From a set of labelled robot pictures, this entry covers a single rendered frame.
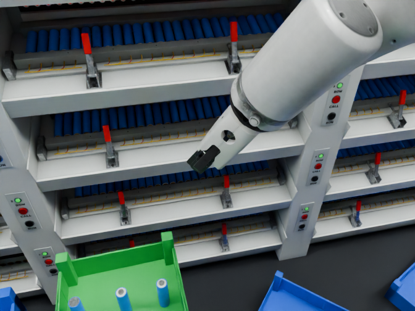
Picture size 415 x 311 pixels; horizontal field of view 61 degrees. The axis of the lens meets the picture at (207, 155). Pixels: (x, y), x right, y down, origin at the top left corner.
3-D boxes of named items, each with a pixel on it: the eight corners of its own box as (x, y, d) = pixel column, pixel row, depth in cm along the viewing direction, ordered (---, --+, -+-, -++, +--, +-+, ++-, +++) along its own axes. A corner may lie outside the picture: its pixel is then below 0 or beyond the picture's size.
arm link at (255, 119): (281, 137, 40) (266, 148, 42) (307, 96, 45) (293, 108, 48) (226, 87, 39) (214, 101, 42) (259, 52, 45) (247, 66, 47)
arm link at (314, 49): (273, 53, 46) (227, 74, 40) (350, -32, 35) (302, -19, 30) (313, 103, 45) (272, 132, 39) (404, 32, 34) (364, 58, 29)
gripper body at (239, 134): (266, 145, 41) (222, 179, 50) (297, 99, 47) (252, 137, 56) (218, 102, 41) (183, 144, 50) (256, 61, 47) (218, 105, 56)
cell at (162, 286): (170, 306, 60) (168, 286, 56) (160, 308, 60) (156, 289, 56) (168, 296, 62) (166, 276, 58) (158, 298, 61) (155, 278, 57)
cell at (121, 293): (133, 315, 59) (126, 295, 55) (121, 318, 59) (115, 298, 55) (131, 305, 61) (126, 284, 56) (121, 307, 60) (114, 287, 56)
